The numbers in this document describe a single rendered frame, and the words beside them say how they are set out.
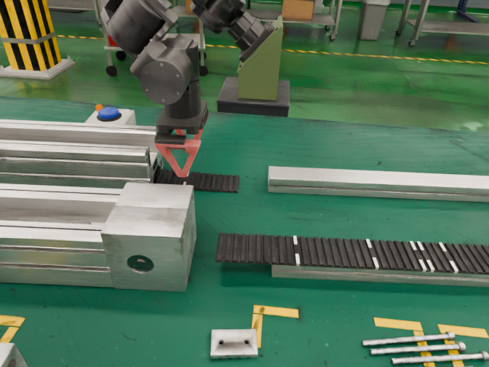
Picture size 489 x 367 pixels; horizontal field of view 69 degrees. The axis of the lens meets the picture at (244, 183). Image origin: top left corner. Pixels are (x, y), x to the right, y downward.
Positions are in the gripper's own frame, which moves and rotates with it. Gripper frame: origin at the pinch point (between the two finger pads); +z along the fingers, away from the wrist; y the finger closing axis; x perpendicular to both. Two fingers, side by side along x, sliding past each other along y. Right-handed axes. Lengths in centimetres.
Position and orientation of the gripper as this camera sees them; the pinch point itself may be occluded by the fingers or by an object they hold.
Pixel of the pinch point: (185, 160)
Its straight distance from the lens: 63.2
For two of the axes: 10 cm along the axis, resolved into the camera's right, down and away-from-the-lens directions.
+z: -0.4, 8.1, 5.8
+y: -0.4, 5.8, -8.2
